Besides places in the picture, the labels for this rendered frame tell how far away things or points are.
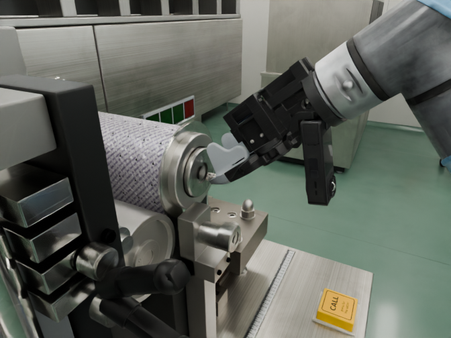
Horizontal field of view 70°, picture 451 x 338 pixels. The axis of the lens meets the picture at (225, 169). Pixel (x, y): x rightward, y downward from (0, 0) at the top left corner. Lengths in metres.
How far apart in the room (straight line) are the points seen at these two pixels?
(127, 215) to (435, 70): 0.36
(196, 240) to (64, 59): 0.44
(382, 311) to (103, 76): 1.81
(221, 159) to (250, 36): 4.88
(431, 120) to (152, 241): 0.34
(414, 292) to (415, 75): 1.99
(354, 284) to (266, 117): 0.55
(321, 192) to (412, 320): 1.75
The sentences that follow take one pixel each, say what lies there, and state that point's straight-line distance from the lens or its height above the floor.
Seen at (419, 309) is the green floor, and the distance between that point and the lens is 2.19.
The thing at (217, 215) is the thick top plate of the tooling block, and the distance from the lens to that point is 0.77.
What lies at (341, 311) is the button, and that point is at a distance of 0.74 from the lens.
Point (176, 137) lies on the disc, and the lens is 0.44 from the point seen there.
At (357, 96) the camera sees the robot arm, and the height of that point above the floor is 1.39.
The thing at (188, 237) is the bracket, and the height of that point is 1.18.
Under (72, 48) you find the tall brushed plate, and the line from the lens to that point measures 0.73.
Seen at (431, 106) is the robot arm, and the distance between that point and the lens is 0.35.
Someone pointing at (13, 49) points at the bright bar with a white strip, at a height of 1.44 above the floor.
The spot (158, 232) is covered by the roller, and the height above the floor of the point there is 1.19.
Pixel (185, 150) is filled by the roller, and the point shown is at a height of 1.30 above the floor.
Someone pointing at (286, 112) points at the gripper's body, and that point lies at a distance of 0.39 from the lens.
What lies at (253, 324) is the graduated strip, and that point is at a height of 0.90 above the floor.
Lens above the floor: 1.47
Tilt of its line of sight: 26 degrees down
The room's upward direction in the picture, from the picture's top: straight up
